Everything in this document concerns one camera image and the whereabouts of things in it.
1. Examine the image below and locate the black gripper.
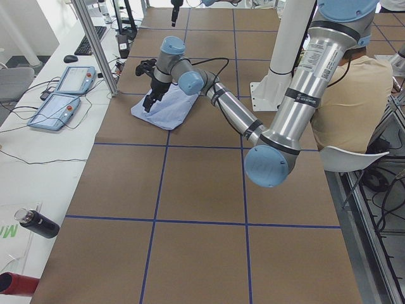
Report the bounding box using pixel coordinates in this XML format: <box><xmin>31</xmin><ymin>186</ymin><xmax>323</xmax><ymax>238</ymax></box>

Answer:
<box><xmin>142</xmin><ymin>79</ymin><xmax>170</xmax><ymax>113</ymax></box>
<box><xmin>171</xmin><ymin>0</ymin><xmax>183</xmax><ymax>27</ymax></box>

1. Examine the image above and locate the light blue striped shirt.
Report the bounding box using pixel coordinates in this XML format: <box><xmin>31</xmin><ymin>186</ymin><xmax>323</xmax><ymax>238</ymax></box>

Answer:
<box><xmin>130</xmin><ymin>84</ymin><xmax>199</xmax><ymax>130</ymax></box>

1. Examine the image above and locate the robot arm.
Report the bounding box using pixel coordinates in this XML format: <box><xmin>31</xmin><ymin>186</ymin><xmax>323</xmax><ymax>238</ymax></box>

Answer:
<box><xmin>171</xmin><ymin>0</ymin><xmax>240</xmax><ymax>27</ymax></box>
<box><xmin>135</xmin><ymin>1</ymin><xmax>377</xmax><ymax>187</ymax></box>

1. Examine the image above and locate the black box with label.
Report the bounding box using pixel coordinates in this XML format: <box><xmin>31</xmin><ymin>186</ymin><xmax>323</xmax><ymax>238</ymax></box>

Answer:
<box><xmin>116</xmin><ymin>34</ymin><xmax>130</xmax><ymax>59</ymax></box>

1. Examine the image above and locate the upper blue teach pendant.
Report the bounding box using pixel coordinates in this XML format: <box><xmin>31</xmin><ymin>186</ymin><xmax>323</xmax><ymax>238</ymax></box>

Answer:
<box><xmin>54</xmin><ymin>66</ymin><xmax>97</xmax><ymax>96</ymax></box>

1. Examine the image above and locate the blue teach pendant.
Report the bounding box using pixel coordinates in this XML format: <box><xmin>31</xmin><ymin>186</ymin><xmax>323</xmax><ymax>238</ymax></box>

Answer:
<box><xmin>27</xmin><ymin>92</ymin><xmax>81</xmax><ymax>131</ymax></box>
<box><xmin>54</xmin><ymin>66</ymin><xmax>97</xmax><ymax>96</ymax></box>

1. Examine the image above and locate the black keyboard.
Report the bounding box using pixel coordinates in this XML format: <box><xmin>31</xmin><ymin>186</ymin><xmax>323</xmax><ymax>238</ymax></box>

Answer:
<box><xmin>74</xmin><ymin>25</ymin><xmax>108</xmax><ymax>56</ymax></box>

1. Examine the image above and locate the black computer mouse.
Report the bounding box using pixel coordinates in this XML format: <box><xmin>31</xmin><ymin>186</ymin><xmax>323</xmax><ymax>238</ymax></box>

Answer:
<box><xmin>63</xmin><ymin>54</ymin><xmax>78</xmax><ymax>63</ymax></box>

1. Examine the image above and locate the lower blue teach pendant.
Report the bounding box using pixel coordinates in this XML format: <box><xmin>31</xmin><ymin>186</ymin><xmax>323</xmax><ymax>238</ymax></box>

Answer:
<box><xmin>27</xmin><ymin>92</ymin><xmax>81</xmax><ymax>131</ymax></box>

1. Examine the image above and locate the grey office chair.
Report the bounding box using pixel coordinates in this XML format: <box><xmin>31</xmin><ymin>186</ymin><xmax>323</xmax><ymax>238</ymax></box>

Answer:
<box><xmin>1</xmin><ymin>67</ymin><xmax>35</xmax><ymax>102</ymax></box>

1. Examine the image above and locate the black water bottle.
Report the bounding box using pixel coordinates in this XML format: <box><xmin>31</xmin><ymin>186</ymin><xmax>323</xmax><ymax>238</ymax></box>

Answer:
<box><xmin>15</xmin><ymin>208</ymin><xmax>59</xmax><ymax>239</ymax></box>

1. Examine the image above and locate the white chair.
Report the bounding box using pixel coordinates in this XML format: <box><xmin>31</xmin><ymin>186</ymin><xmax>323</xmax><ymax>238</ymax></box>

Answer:
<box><xmin>319</xmin><ymin>145</ymin><xmax>390</xmax><ymax>210</ymax></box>

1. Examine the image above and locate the person in beige shirt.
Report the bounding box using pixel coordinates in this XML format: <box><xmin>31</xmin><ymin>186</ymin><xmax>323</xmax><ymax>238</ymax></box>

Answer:
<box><xmin>311</xmin><ymin>47</ymin><xmax>393</xmax><ymax>153</ymax></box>

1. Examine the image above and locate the red cylinder bottle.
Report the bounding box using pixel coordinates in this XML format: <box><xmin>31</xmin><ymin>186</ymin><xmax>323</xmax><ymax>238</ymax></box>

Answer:
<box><xmin>1</xmin><ymin>272</ymin><xmax>40</xmax><ymax>296</ymax></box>

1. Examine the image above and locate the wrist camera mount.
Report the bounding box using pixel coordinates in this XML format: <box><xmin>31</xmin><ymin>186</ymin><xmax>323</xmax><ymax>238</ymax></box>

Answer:
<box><xmin>135</xmin><ymin>58</ymin><xmax>157</xmax><ymax>77</ymax></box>

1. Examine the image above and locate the aluminium frame post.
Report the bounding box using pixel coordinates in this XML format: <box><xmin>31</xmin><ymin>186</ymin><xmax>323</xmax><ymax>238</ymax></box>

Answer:
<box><xmin>72</xmin><ymin>0</ymin><xmax>118</xmax><ymax>97</ymax></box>

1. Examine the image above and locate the white camera pole base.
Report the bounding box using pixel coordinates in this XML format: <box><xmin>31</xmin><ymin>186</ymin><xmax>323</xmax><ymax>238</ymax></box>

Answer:
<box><xmin>250</xmin><ymin>0</ymin><xmax>316</xmax><ymax>111</ymax></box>

